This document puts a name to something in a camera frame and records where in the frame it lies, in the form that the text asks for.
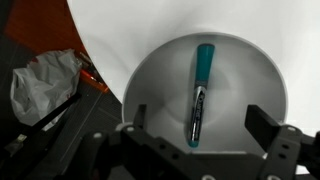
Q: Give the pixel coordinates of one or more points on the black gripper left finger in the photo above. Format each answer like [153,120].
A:
[140,116]

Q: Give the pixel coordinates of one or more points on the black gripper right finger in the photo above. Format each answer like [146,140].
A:
[258,128]

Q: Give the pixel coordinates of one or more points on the teal dry-erase marker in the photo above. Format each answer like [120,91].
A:
[203,63]

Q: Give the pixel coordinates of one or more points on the white round bowl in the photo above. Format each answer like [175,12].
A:
[243,83]

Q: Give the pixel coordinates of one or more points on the small orange spring clamp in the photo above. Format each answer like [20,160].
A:
[94,79]

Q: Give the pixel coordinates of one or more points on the crumpled white plastic bag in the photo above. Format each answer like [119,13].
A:
[43,86]

